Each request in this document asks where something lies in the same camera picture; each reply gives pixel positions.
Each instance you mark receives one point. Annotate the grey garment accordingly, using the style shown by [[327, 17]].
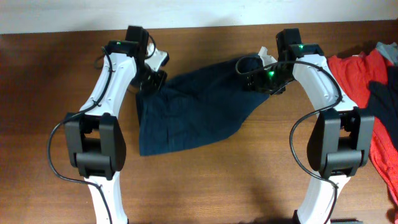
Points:
[[389, 51]]

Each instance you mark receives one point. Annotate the dark blue shirt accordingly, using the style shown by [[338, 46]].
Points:
[[197, 108]]

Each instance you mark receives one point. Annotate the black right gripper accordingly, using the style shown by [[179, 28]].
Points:
[[257, 80]]

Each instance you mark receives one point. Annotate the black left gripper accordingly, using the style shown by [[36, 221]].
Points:
[[157, 84]]

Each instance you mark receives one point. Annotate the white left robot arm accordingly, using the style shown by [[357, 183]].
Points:
[[95, 143]]

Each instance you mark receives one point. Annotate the black garment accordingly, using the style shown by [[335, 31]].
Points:
[[383, 103]]

